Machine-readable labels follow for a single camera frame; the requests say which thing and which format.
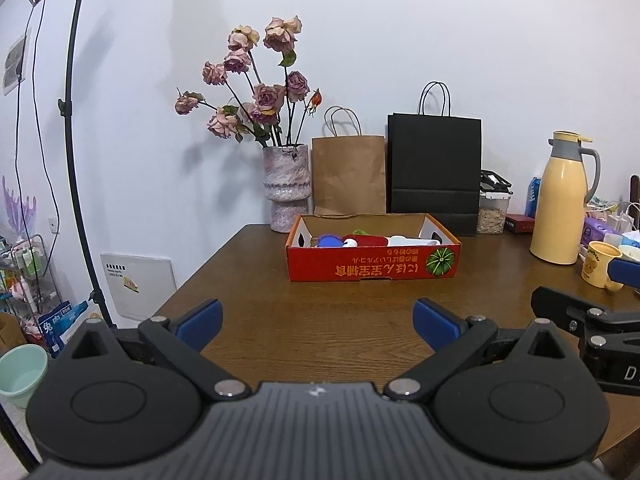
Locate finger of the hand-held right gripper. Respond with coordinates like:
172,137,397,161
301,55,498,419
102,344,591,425
609,258,640,288
532,286,640,335

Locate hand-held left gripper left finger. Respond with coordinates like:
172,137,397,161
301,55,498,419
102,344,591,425
60,298,251,402

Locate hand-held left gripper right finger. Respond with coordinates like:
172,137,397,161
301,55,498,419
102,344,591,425
384,298,578,403

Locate orange cardboard box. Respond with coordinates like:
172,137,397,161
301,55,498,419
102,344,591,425
286,212,462,282

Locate red white lint brush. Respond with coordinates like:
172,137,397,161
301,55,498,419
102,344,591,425
350,234,406,249

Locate yellow mug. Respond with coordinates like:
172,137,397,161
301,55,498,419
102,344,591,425
581,241,623,289

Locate purple tissue pack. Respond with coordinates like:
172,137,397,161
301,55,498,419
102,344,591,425
582,217,621,248

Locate small white paper bags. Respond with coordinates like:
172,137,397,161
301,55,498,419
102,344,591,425
607,202,640,233

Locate white flat panel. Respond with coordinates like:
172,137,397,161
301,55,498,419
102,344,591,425
100,253,178,322

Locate yellow thermos jug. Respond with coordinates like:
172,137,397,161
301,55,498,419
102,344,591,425
529,131,601,266

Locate blue carton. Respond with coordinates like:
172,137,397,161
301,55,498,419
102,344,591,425
525,176,543,218

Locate clear food container black lid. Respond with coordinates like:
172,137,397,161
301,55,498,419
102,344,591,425
476,170,513,235

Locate blue white bag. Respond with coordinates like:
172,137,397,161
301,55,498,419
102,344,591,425
37,300,103,358

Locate black paper bag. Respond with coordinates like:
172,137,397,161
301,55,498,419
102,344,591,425
386,81,483,237

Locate purple mottled ceramic vase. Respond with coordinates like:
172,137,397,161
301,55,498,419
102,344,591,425
262,144,312,233

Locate mint green bucket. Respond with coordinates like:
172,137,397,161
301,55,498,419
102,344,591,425
0,344,49,409

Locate small brown paper bag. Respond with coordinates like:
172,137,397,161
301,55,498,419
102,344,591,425
0,312,28,356

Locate purple coral ornament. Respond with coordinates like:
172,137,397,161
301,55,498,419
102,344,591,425
0,175,38,241

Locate black light stand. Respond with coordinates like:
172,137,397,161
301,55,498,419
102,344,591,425
57,0,118,331

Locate dried rose bouquet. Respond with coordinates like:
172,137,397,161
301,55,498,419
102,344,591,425
175,16,323,148

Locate wire storage rack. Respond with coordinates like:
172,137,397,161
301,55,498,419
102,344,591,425
0,234,61,321

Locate black cable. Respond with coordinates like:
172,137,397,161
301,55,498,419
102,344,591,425
14,0,56,281

